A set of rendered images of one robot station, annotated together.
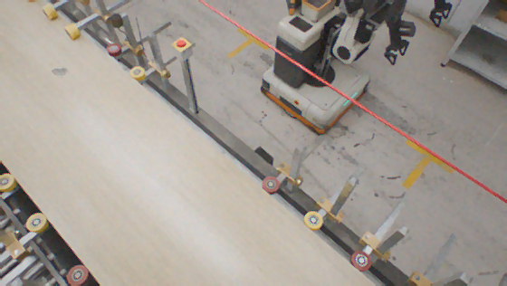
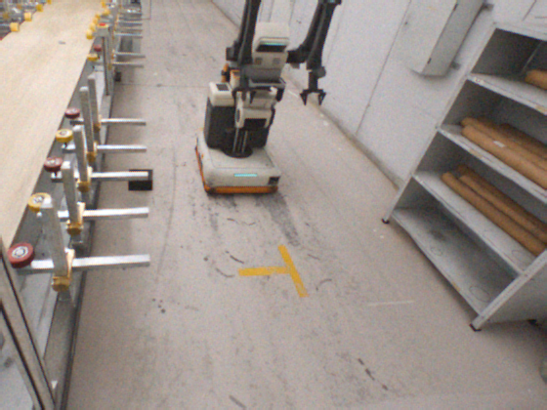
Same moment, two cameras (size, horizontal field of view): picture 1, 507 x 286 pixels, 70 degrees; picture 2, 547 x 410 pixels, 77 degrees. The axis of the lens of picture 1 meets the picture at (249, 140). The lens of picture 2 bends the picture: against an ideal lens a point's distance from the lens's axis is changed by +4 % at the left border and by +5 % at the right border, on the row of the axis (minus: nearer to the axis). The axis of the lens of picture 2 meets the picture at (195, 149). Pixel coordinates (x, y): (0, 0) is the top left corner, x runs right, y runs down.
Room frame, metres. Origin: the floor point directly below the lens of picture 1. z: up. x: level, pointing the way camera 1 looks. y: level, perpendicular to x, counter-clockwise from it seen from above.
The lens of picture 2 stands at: (-0.20, -1.67, 1.81)
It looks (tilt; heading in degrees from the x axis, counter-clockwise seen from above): 33 degrees down; 36
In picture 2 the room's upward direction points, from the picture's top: 6 degrees clockwise
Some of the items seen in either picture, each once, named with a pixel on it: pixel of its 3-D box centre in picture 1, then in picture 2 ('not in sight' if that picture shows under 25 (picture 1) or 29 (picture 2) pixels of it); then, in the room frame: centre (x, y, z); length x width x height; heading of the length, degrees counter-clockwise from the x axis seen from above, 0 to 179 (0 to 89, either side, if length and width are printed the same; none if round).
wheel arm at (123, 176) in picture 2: (379, 233); (101, 177); (0.51, -0.60, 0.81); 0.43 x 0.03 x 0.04; 138
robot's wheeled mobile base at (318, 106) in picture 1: (314, 83); (233, 160); (1.96, -0.53, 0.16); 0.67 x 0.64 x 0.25; 47
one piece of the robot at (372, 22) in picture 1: (376, 16); (263, 86); (1.76, -0.74, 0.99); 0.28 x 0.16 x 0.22; 137
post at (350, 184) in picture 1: (339, 203); (89, 132); (0.60, -0.40, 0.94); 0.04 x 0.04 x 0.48; 48
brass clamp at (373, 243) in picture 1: (375, 246); (85, 180); (0.45, -0.57, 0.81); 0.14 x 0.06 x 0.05; 48
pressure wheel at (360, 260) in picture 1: (358, 262); (55, 171); (0.37, -0.47, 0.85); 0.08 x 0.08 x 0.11
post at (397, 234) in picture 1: (383, 246); (83, 173); (0.43, -0.59, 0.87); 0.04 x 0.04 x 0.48; 48
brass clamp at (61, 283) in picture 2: not in sight; (63, 269); (0.11, -0.94, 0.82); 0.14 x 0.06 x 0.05; 48
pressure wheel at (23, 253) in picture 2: not in sight; (22, 262); (0.03, -0.84, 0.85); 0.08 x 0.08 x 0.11
